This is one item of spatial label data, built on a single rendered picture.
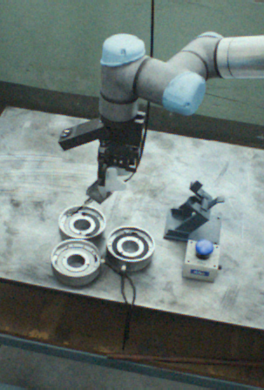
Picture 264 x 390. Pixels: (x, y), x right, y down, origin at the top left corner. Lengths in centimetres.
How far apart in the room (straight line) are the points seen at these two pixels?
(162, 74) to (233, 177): 59
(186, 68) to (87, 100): 203
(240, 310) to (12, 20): 205
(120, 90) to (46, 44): 190
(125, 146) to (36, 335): 56
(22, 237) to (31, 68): 179
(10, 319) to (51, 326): 10
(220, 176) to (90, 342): 53
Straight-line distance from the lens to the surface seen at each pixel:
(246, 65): 113
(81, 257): 133
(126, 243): 137
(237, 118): 304
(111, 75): 111
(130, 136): 120
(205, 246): 131
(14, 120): 174
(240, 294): 134
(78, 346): 152
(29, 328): 155
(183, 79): 107
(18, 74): 315
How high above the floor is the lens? 181
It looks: 42 degrees down
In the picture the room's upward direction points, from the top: 6 degrees clockwise
